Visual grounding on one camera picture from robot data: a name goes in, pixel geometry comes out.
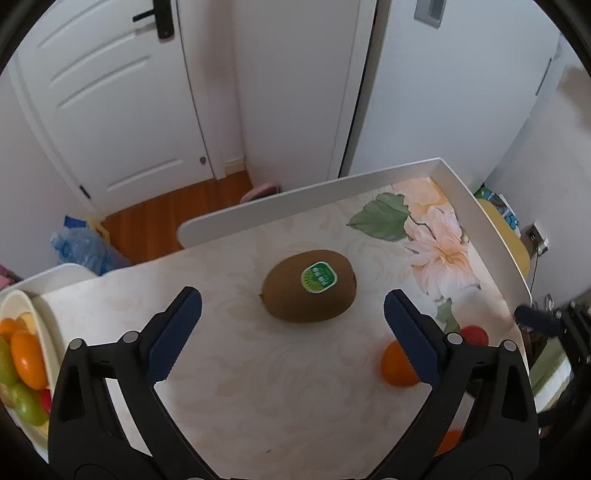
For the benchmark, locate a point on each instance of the blue plastic bag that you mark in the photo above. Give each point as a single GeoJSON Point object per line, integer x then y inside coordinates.
{"type": "Point", "coordinates": [78, 243]}

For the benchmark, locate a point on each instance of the red cherry tomato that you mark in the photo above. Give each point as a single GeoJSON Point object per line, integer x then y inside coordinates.
{"type": "Point", "coordinates": [475, 335]}
{"type": "Point", "coordinates": [45, 400]}

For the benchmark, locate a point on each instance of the small orange in bowl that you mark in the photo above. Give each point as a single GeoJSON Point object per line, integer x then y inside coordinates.
{"type": "Point", "coordinates": [8, 326]}

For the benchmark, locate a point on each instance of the black door handle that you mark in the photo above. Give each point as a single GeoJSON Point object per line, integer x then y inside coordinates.
{"type": "Point", "coordinates": [162, 12]}

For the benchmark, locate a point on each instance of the orange persimmon in bowl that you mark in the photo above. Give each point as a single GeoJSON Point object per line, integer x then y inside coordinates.
{"type": "Point", "coordinates": [28, 360]}

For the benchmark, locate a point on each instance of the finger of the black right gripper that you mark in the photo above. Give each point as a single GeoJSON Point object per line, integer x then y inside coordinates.
{"type": "Point", "coordinates": [544, 322]}

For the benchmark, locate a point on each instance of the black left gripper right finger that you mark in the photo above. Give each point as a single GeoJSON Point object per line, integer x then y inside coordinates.
{"type": "Point", "coordinates": [483, 391]}

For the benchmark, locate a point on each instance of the small green apple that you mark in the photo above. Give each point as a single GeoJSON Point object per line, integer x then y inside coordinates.
{"type": "Point", "coordinates": [27, 405]}

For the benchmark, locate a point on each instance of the pink plastic tool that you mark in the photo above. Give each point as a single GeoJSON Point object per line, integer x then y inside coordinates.
{"type": "Point", "coordinates": [262, 191]}

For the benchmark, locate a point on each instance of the white panelled door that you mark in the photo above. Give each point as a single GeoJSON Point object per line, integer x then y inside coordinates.
{"type": "Point", "coordinates": [110, 103]}

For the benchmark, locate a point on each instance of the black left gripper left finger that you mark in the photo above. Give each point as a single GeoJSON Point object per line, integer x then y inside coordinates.
{"type": "Point", "coordinates": [107, 421]}

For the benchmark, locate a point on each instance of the cream oval fruit bowl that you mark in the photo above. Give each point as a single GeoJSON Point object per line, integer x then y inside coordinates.
{"type": "Point", "coordinates": [18, 305]}

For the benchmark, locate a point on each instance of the yellow stool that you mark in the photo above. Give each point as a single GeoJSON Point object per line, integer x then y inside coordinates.
{"type": "Point", "coordinates": [512, 241]}

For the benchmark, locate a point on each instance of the brown kiwi with sticker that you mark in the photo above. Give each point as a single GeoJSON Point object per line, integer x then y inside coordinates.
{"type": "Point", "coordinates": [313, 286]}

